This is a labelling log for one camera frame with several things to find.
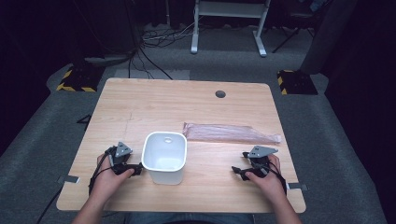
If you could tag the white plastic bin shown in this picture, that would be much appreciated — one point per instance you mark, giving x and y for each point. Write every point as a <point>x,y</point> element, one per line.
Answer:
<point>165,152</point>

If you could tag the black tripod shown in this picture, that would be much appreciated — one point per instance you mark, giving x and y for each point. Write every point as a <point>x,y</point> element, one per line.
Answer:
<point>291,35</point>

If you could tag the white metal desk frame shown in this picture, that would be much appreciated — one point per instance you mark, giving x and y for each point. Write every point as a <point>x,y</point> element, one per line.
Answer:
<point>229,9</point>

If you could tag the clear pinkish plastic bag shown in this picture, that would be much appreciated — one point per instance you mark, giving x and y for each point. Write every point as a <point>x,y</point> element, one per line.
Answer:
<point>224,133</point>

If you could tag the person's right hand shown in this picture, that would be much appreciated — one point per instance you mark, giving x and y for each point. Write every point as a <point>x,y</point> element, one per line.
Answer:
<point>269,185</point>

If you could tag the person's left hand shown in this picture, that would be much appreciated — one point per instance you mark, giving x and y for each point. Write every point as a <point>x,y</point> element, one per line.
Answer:
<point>107,183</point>

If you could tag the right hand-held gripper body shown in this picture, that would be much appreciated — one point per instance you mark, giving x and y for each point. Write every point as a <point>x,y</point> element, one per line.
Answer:
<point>261,151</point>

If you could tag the black yellow striped stand base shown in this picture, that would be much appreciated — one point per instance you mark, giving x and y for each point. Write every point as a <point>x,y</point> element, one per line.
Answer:
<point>295,82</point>
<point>79,79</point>

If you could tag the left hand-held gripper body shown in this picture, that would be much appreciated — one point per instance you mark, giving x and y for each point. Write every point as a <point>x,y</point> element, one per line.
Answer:
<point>123,150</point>

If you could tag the grey curtain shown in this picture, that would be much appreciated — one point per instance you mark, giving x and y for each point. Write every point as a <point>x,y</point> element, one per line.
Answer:
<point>327,37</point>

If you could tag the grey tape strip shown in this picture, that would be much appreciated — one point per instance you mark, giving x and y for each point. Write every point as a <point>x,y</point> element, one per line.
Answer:
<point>69,179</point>
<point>298,186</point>

